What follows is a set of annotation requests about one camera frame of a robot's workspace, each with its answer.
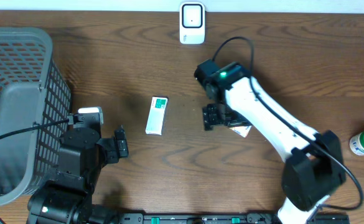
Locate small orange box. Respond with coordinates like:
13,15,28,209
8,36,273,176
230,126,252,138

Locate white green Panadol box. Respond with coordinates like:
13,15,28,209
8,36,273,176
145,96,168,135

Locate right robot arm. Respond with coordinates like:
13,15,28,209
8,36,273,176
194,60,346,223

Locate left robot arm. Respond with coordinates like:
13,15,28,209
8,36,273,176
27,128,129,224

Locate white barcode scanner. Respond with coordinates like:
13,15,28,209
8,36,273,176
179,2,205,45

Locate grey plastic mesh basket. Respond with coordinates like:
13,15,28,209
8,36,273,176
0,27,72,206

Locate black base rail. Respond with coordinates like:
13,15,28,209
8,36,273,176
116,212,351,224

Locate black left camera cable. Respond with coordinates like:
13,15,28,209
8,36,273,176
0,119,70,224

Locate black camera cable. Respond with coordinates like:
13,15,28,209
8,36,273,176
212,36,364,224
0,119,70,224

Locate black right camera cable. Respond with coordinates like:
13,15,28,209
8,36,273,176
212,36,364,224

